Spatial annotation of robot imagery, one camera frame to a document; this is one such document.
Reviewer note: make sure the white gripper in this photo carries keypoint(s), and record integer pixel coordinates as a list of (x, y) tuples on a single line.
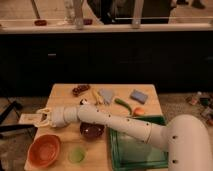
[(56, 117)]

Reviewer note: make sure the dark purple bowl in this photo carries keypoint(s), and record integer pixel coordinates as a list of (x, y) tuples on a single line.
[(91, 131)]

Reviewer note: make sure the black and white eraser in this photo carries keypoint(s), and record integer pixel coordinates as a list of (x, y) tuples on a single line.
[(84, 102)]

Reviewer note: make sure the orange bowl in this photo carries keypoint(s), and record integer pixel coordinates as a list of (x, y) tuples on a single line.
[(44, 151)]

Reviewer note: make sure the yellow banana toy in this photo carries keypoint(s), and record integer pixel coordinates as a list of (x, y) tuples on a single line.
[(98, 98)]

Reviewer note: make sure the orange fruit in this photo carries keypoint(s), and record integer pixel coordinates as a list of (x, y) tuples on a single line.
[(138, 111)]

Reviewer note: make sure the blue sponge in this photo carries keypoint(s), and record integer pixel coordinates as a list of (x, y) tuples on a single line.
[(139, 96)]

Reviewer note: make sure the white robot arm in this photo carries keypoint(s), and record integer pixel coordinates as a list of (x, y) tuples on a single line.
[(185, 138)]

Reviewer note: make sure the green chili pepper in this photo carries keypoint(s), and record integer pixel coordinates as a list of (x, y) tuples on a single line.
[(124, 104)]

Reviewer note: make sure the brown chocolate bar toy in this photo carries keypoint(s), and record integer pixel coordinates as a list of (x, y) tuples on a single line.
[(80, 89)]

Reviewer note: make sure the green tray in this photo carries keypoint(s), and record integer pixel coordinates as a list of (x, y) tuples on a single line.
[(130, 154)]

